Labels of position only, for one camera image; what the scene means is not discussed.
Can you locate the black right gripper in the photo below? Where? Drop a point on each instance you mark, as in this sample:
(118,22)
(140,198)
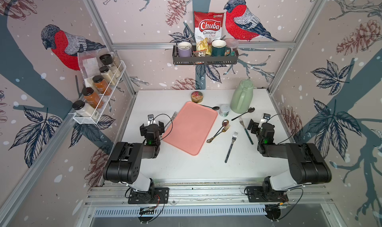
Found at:
(255,125)

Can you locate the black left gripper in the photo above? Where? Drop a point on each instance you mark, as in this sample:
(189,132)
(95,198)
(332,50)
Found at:
(143,130)

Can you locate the patterned handle steel fork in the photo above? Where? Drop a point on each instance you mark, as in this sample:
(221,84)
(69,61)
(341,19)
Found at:
(234,138)

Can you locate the pink plastic tray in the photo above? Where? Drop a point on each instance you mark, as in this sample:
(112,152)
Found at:
(190,128)

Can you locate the white handled steel spoon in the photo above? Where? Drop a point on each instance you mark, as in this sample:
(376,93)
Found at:
(224,124)

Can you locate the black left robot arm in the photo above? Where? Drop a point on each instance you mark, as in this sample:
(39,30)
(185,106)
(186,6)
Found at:
(123,166)

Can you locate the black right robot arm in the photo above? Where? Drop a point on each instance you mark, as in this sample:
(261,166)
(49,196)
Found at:
(306,166)

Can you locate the ornate silver fork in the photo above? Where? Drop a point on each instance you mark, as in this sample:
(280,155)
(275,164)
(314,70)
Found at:
(172,118)

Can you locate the gold spoon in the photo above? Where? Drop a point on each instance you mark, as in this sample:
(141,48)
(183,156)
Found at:
(224,124)

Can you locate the black spoon near tin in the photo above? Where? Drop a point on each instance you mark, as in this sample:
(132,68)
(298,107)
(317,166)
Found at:
(213,108)

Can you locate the gold fork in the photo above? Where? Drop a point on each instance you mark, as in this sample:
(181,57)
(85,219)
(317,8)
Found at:
(222,131)

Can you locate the green thermos jug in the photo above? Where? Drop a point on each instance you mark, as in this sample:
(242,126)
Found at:
(242,97)

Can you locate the round gold tin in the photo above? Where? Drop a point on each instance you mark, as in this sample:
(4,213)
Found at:
(197,97)

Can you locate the orange spice jar front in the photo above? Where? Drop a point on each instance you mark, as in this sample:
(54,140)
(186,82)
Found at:
(92,98)

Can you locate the orange spice jar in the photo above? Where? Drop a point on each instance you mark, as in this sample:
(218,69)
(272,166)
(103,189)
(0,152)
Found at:
(102,86)
(92,98)

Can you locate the white powder spice jar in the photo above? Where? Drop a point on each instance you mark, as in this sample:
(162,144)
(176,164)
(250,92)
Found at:
(85,109)

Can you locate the beige spice jar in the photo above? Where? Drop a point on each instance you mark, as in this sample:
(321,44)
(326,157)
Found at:
(108,75)

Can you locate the brown spice jar back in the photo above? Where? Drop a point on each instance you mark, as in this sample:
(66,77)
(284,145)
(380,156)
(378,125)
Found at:
(116,59)

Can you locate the black pepper grinder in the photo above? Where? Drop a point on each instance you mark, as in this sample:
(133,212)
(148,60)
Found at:
(107,60)

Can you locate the purple mug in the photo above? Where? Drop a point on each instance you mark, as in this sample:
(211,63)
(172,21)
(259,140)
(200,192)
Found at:
(185,49)

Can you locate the clear plastic bag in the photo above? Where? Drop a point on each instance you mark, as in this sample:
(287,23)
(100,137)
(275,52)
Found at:
(89,65)

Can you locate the pink lidded clear container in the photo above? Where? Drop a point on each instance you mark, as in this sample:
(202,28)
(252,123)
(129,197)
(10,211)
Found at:
(233,45)

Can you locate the dark green mug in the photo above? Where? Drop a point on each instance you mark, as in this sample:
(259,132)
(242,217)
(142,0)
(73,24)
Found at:
(220,49)

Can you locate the red Chuba chips bag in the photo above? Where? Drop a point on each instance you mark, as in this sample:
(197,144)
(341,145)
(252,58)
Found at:
(208,28)

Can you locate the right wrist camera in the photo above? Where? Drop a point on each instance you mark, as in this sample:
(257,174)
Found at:
(265,118)

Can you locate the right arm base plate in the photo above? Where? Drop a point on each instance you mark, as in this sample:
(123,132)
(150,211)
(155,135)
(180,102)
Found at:
(256,194)

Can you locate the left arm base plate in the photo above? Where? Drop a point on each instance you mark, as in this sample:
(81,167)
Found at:
(155,196)

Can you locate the white wire spice rack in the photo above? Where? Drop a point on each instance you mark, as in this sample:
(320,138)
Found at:
(89,121)

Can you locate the black wall shelf basket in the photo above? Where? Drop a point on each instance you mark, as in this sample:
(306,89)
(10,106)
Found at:
(207,60)

